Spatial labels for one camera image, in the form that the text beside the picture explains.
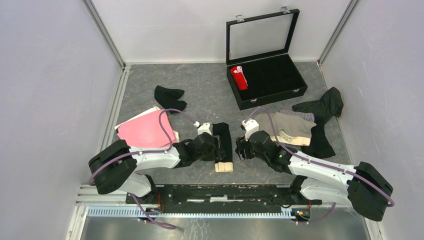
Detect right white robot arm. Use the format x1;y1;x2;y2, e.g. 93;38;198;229
235;131;395;222

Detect black display case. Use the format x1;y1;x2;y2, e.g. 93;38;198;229
225;7;308;110

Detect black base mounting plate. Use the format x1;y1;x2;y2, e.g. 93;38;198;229
138;184;322;214

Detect beige grey ribbed underwear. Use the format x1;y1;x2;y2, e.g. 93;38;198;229
254;112;316;146

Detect pink underwear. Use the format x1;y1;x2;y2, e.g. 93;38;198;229
114;106;180;149

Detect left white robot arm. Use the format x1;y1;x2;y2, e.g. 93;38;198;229
88;132;225;204

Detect black underwear with beige band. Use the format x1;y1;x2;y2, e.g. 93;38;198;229
212;122;234;173

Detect grey striped underwear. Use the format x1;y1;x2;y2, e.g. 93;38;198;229
280;109;315;123

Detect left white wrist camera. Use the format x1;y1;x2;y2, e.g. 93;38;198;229
193;121;213;136

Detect red boxer briefs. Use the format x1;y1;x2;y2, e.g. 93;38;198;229
230;66;248;91

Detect dark striped black underwear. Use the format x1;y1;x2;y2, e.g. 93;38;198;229
292;87;344;159

